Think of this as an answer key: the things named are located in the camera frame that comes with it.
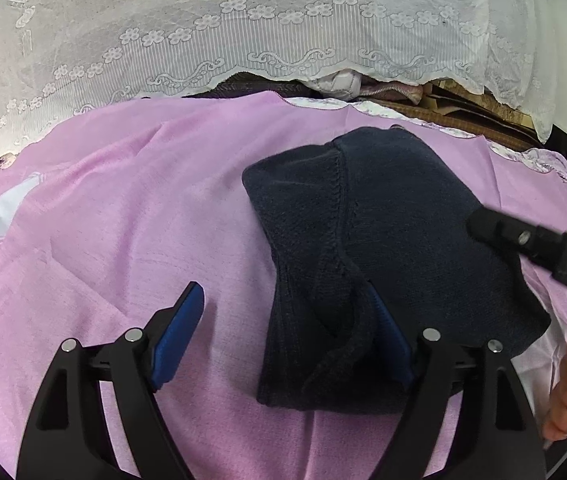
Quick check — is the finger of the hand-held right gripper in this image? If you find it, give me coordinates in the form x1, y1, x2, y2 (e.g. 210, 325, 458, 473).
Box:
466, 204, 567, 275

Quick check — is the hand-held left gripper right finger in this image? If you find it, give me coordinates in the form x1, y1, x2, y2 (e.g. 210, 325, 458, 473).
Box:
366, 285, 547, 480

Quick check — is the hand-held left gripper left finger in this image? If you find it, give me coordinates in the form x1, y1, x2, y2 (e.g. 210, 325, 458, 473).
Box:
16, 282, 205, 480

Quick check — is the navy knit sweater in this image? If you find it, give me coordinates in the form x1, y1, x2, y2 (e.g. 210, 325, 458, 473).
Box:
241, 127, 551, 413

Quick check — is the brown woven mat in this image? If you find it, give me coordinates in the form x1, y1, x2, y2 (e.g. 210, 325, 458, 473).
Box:
378, 80, 547, 152

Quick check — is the purple bed sheet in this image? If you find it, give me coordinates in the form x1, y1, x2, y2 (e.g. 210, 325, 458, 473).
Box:
0, 91, 567, 480

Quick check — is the white pillow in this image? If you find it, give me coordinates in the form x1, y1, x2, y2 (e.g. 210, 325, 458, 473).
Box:
312, 71, 365, 102

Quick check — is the white lace cloth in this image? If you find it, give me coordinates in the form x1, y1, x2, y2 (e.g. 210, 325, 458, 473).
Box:
0, 0, 564, 181

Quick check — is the grey spiral hose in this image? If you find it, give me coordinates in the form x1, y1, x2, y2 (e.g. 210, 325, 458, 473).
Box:
361, 83, 421, 106

